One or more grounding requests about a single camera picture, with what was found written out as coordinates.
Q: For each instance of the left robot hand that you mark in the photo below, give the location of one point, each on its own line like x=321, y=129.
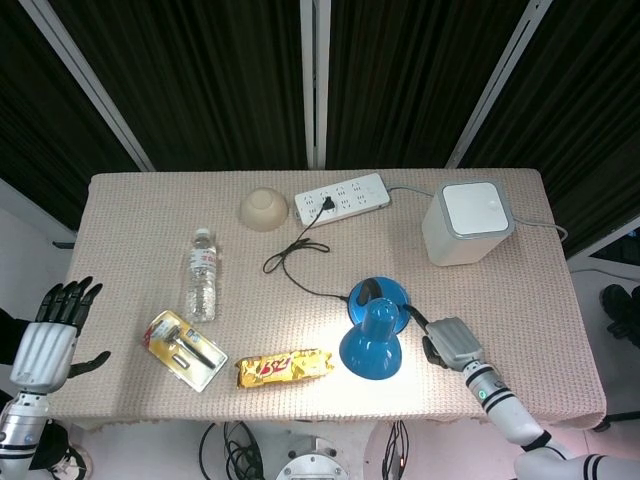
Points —
x=44, y=350

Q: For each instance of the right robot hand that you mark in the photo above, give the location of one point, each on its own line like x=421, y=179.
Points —
x=452, y=341

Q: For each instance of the blue desk lamp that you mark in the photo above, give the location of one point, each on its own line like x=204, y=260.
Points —
x=375, y=330

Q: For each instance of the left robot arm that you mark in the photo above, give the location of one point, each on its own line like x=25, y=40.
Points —
x=20, y=430

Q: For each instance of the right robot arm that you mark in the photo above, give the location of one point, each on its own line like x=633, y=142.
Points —
x=520, y=425

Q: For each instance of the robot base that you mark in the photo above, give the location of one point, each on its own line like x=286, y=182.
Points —
x=312, y=457

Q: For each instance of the white cube speaker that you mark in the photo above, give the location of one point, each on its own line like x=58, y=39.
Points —
x=467, y=222

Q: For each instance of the razor in yellow blister pack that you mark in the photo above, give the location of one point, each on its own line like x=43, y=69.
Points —
x=184, y=349

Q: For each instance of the beige woven tablecloth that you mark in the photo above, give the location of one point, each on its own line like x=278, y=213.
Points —
x=150, y=250

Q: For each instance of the black wheeled equipment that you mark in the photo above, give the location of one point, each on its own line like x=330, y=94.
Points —
x=620, y=312

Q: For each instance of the gold snack bar packet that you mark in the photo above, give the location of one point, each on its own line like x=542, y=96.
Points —
x=282, y=368

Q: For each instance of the clear plastic water bottle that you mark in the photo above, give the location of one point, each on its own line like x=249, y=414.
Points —
x=201, y=275

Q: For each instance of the white power strip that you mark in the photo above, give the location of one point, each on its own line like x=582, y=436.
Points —
x=342, y=198

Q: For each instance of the beige upturned bowl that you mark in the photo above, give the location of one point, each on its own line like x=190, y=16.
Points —
x=264, y=208

